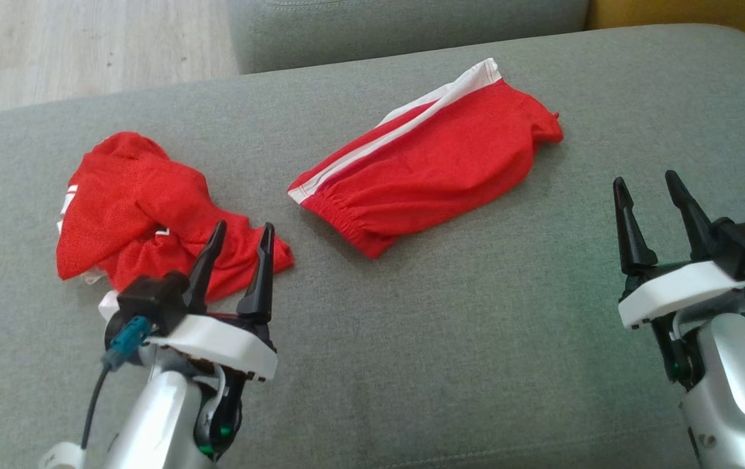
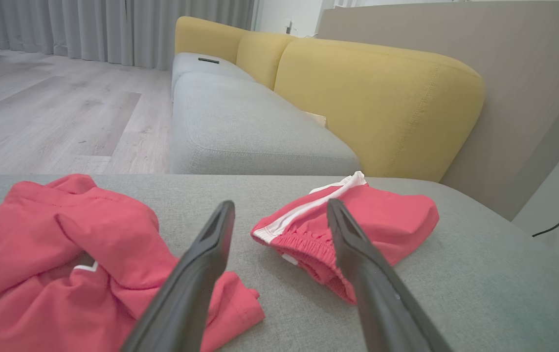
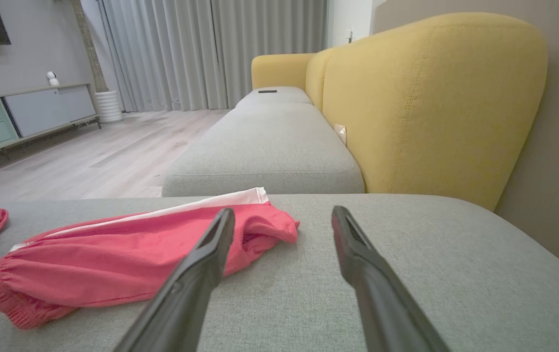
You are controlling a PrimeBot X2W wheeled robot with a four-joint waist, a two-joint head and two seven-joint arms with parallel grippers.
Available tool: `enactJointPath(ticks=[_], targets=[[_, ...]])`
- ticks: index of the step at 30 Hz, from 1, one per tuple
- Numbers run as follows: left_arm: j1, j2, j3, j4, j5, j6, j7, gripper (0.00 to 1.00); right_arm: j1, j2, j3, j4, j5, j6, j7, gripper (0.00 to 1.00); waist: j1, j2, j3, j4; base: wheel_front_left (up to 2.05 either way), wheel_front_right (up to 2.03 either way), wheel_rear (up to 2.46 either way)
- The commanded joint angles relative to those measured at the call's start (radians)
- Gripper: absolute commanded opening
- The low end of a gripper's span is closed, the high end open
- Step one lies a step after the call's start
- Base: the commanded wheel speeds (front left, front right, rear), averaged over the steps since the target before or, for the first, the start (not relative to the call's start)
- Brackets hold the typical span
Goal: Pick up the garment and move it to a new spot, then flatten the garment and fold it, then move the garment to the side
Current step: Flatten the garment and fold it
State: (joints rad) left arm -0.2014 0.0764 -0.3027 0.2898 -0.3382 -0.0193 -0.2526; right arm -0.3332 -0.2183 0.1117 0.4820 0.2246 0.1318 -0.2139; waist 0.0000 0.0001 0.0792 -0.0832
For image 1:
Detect black cable with teal connector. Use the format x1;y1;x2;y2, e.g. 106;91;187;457
81;316;151;451

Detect grey sofa seat cushion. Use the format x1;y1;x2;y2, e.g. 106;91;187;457
227;0;589;74

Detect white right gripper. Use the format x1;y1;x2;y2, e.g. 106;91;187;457
613;170;745;330

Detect red jersey with white sleeves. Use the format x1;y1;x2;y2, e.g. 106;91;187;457
55;132;295;304

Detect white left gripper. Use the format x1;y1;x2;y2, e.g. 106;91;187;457
147;220;279;382

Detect red shorts with white stripe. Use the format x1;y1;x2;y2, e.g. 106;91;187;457
287;57;564;259

